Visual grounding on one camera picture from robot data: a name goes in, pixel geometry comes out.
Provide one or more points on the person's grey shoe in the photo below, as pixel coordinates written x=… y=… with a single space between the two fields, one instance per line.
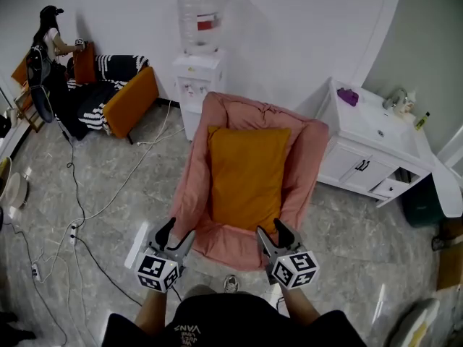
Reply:
x=231 y=284

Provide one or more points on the white and yellow cushion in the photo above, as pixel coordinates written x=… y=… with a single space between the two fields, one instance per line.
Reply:
x=412 y=325

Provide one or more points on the person's left forearm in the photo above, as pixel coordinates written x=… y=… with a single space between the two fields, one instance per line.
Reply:
x=152 y=311

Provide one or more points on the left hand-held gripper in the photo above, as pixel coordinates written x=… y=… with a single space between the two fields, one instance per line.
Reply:
x=157 y=271

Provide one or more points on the green bottle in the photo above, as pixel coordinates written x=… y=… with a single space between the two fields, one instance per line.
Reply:
x=422 y=120

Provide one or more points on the person's right forearm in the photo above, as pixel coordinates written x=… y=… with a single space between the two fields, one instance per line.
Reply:
x=302 y=307

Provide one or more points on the white sink cabinet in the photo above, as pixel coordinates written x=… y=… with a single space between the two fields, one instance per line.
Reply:
x=365 y=146

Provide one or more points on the orange pillow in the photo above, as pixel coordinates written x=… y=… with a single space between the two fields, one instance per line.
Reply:
x=84 y=65

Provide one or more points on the white door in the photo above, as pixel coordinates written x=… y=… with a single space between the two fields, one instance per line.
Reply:
x=448 y=186

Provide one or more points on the orange sofa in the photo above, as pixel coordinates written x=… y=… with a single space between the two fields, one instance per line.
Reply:
x=132 y=103

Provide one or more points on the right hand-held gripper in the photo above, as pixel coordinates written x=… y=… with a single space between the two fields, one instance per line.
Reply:
x=294 y=269

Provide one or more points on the purple cloth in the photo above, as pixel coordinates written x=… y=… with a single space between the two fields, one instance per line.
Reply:
x=348 y=96

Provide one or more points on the pink padded seat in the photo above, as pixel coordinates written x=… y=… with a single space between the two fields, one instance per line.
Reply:
x=307 y=157

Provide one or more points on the mustard yellow pillow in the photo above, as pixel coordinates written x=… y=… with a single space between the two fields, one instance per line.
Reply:
x=247 y=175

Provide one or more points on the black white striped blanket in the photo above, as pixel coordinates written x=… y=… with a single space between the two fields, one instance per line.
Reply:
x=97 y=99

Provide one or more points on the clear water bottle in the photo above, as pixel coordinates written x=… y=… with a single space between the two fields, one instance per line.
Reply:
x=200 y=16

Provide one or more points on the chrome faucet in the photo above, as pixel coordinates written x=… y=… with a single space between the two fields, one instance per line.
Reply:
x=395 y=98

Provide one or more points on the person's black shirt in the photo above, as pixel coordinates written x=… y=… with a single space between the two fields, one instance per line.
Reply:
x=235 y=324

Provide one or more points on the white power strip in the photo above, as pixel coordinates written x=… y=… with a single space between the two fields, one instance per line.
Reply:
x=35 y=270
x=73 y=232

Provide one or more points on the cardboard box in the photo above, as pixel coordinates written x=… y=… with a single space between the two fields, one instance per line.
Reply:
x=450 y=262

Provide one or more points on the black shoes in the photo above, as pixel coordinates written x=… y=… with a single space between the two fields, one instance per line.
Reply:
x=14 y=329

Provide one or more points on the dark green bin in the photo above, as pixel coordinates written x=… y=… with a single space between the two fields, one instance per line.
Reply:
x=421 y=202

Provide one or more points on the white round stool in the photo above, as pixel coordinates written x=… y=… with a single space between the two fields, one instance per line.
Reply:
x=16 y=190

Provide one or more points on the white water dispenser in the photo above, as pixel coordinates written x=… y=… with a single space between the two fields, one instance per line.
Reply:
x=197 y=85

